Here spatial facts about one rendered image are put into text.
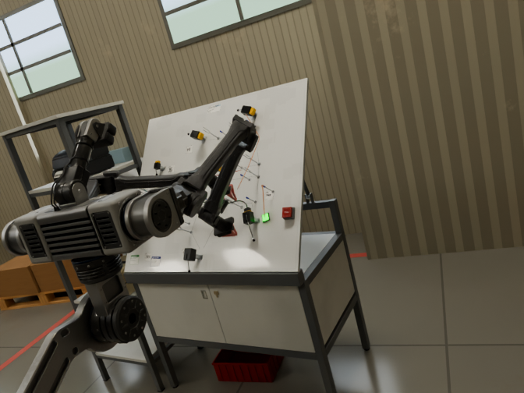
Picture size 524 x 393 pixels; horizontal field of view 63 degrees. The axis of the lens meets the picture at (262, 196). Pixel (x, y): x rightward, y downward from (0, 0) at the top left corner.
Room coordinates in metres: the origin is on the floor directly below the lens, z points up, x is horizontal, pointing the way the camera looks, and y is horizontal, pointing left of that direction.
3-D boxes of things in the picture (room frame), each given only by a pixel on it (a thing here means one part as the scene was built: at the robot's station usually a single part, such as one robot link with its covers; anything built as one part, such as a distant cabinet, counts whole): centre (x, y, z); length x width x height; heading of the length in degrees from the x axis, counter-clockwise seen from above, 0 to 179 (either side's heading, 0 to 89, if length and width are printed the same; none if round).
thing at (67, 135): (2.83, 1.09, 0.92); 0.61 x 0.51 x 1.85; 57
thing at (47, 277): (5.03, 2.55, 0.25); 1.42 x 1.05 x 0.49; 66
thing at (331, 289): (2.42, 0.24, 0.60); 1.17 x 0.58 x 0.40; 57
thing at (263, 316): (2.02, 0.18, 0.60); 0.55 x 0.03 x 0.39; 57
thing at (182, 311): (2.32, 0.64, 0.60); 0.55 x 0.02 x 0.39; 57
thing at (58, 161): (2.73, 1.03, 1.56); 0.30 x 0.23 x 0.19; 149
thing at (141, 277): (2.15, 0.42, 0.83); 1.18 x 0.06 x 0.06; 57
